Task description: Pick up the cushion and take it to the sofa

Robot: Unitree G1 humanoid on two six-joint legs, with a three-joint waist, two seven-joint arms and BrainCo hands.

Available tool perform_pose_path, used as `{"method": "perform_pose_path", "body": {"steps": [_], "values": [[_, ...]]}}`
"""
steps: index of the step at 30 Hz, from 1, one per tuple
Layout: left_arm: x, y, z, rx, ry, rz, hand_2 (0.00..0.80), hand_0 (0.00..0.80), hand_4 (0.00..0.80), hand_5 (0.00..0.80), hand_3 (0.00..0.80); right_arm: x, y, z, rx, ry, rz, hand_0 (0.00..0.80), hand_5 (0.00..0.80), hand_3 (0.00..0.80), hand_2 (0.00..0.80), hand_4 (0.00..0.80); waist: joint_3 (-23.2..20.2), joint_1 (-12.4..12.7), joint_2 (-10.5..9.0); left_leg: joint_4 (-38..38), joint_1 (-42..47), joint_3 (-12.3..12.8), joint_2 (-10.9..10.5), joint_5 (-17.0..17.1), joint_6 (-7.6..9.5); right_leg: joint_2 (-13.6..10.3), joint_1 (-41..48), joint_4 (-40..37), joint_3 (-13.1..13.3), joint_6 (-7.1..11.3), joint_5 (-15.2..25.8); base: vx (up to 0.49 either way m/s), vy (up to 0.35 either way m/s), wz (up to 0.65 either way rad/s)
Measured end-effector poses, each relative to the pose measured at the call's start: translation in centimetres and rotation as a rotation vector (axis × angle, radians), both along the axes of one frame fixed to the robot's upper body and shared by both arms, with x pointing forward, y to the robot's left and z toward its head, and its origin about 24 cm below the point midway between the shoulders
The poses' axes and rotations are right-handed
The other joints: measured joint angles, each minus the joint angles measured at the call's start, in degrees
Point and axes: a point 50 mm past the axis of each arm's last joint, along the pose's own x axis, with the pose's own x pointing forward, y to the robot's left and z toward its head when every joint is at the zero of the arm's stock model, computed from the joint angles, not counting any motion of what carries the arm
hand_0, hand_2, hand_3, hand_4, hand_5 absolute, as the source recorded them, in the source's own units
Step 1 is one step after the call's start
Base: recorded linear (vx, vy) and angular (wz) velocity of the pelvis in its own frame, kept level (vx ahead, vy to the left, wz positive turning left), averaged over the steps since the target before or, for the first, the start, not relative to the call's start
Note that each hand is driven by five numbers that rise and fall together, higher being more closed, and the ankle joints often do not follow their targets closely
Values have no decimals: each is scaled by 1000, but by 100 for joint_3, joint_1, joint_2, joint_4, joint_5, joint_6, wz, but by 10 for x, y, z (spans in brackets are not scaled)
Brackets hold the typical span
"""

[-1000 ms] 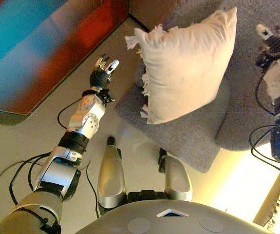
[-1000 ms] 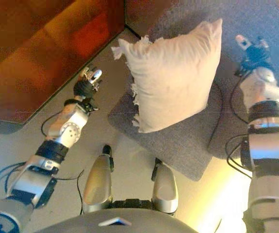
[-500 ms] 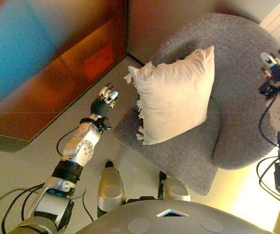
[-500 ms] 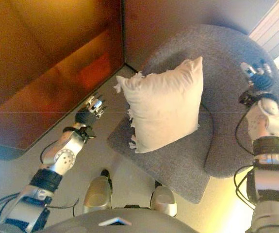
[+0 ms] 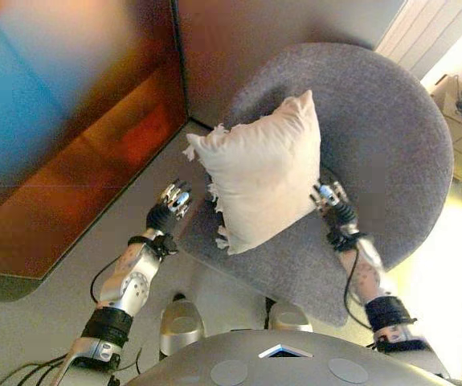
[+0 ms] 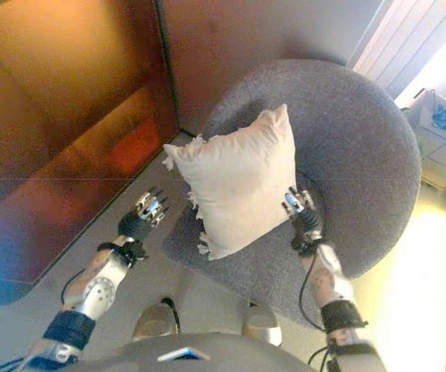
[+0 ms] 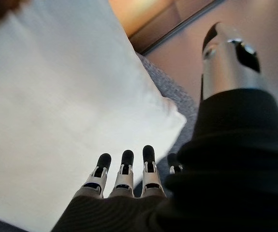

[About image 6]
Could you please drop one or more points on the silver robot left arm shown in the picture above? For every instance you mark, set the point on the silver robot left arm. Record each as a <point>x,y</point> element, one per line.
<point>98,286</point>

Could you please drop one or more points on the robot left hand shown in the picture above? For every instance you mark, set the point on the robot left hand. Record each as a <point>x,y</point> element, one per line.
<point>133,224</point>

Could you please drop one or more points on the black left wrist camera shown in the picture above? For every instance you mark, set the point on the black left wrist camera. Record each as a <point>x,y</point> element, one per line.
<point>135,252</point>

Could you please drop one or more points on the grey robot torso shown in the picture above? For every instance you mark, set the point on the grey robot torso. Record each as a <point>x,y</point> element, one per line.
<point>226,356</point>

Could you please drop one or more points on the white fringed cushion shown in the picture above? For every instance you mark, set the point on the white fringed cushion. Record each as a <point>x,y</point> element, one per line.
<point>238,182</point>

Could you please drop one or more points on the robot leg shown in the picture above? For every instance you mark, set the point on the robot leg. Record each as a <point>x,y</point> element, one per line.
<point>263,323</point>
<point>154,321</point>

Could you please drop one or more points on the white pleated curtain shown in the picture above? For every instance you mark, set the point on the white pleated curtain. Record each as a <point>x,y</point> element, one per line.
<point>397,42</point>

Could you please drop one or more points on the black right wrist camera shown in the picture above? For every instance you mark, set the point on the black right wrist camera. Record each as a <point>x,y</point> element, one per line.
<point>304,245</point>

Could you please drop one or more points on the glossy reflective cabinet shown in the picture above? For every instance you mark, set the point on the glossy reflective cabinet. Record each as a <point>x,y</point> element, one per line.
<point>52,135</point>

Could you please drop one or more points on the beige nightstand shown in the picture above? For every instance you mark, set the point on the beige nightstand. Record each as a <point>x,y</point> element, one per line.
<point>443,155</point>

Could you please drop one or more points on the robot right leg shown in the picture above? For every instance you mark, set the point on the robot right leg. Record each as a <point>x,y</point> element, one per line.
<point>263,323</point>

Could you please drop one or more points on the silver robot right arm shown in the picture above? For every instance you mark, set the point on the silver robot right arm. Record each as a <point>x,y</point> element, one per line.
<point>331,283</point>

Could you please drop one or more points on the grey fabric armchair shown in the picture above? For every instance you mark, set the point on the grey fabric armchair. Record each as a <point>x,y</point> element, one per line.
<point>354,135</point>

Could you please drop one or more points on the robot left leg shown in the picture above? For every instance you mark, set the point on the robot left leg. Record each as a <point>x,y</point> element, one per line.
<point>154,321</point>

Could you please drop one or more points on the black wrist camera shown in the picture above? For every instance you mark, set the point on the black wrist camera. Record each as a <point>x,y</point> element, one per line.
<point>304,245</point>
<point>135,252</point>

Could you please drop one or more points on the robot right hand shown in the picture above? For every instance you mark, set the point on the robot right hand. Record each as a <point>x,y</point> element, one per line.
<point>308,221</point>

